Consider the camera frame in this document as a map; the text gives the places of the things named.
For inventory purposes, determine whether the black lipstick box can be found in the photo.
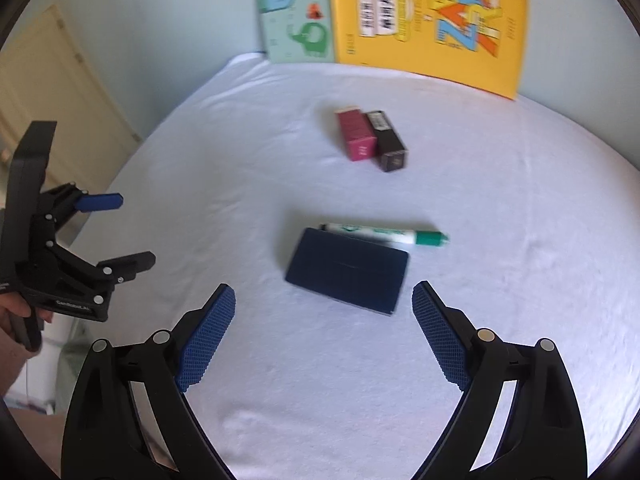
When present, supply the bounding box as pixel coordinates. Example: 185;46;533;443
364;110;408;172

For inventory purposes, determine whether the teal satin bedspread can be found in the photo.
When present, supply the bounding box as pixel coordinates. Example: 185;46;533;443
54;321;91;414

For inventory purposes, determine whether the dark red box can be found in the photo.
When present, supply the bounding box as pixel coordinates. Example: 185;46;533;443
335;107;376;162

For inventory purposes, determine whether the green elephant book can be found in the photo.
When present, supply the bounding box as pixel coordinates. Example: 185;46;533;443
256;0;335;64

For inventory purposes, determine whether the person's left hand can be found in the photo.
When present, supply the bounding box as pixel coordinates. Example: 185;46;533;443
0;292;32;334

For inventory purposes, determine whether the dark blue case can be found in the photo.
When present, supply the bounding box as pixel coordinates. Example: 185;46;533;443
285;228;409;315

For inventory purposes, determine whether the pink pajama clothing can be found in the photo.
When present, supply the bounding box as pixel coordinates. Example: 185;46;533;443
0;328;66;476

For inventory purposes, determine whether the green whiteboard marker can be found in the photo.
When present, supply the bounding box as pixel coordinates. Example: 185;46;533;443
320;223;449;247

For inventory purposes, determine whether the yellow English word book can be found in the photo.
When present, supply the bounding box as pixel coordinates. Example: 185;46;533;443
331;0;528;99

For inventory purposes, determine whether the cream door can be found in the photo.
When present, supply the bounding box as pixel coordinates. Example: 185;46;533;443
1;6;141;193

